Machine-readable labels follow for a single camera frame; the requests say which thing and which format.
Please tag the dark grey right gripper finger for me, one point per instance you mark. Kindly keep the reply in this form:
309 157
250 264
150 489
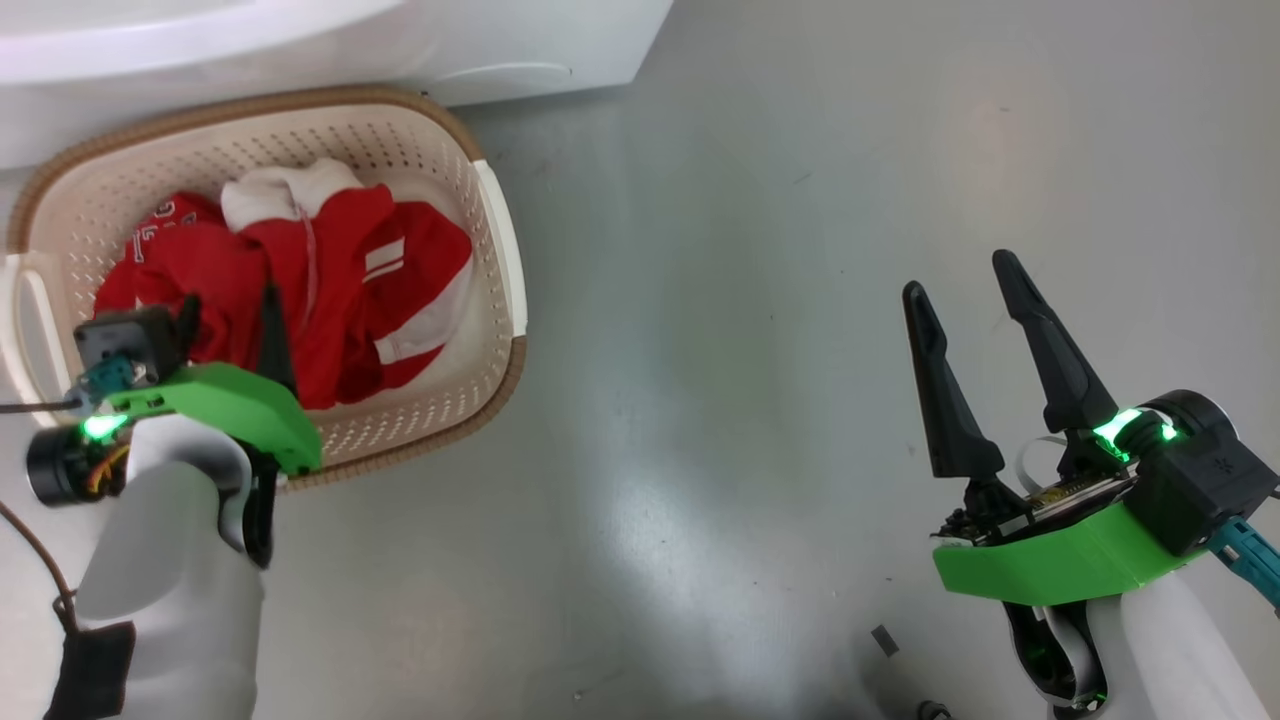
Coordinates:
955 420
1065 375

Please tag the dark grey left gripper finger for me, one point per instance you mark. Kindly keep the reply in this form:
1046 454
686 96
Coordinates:
274 345
189 320

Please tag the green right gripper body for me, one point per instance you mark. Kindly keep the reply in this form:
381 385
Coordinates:
1060 565

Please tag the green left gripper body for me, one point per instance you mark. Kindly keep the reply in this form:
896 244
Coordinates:
230 400

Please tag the red and white garment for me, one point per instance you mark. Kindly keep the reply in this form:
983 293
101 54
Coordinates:
330 280

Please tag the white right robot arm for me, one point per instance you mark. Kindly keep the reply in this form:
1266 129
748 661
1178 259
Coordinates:
1170 660

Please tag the cream perforated laundry basket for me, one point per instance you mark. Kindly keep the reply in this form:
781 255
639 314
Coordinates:
420 140

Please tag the white front-load washing machine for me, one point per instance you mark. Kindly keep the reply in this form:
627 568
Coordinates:
300 40

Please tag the small grey floor scrap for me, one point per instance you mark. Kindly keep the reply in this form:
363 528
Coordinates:
885 641

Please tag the round white filter cover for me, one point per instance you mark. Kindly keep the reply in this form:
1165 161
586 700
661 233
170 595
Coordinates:
500 85

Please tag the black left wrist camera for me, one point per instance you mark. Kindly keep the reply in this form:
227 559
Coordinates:
125 340

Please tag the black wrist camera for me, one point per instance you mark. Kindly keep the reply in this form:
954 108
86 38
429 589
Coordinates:
1210 480
125 340

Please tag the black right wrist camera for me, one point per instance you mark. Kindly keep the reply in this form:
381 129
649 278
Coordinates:
1210 480

